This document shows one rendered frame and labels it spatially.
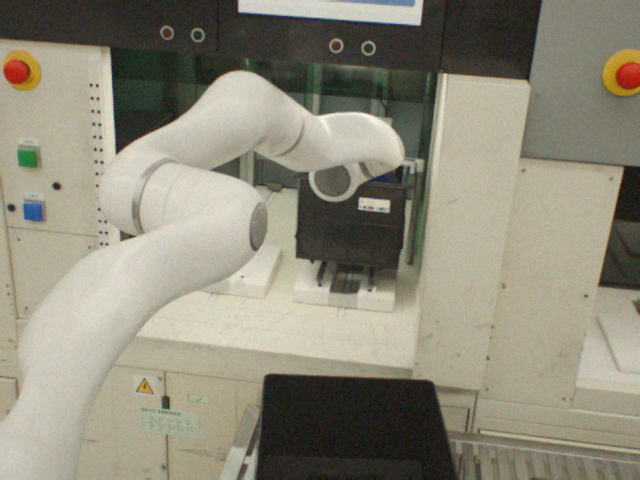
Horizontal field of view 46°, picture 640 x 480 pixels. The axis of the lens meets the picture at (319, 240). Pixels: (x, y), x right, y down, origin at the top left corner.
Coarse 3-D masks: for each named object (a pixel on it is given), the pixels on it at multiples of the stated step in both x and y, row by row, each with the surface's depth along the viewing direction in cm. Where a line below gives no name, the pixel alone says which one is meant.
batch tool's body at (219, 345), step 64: (0, 0) 122; (64, 0) 121; (128, 0) 119; (192, 0) 118; (448, 0) 113; (512, 0) 112; (0, 64) 127; (64, 64) 125; (128, 64) 175; (192, 64) 173; (256, 64) 171; (320, 64) 169; (384, 64) 118; (448, 64) 116; (512, 64) 115; (0, 128) 131; (64, 128) 130; (128, 128) 164; (448, 128) 115; (512, 128) 114; (64, 192) 135; (448, 192) 119; (512, 192) 118; (64, 256) 140; (448, 256) 123; (192, 320) 150; (256, 320) 151; (320, 320) 152; (384, 320) 154; (448, 320) 128; (128, 384) 148; (192, 384) 146; (256, 384) 144; (448, 384) 133; (128, 448) 154; (192, 448) 152
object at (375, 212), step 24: (384, 120) 156; (408, 168) 160; (312, 192) 151; (360, 192) 150; (384, 192) 149; (312, 216) 153; (336, 216) 152; (360, 216) 151; (384, 216) 151; (312, 240) 154; (336, 240) 154; (360, 240) 153; (384, 240) 152; (360, 264) 155; (384, 264) 154
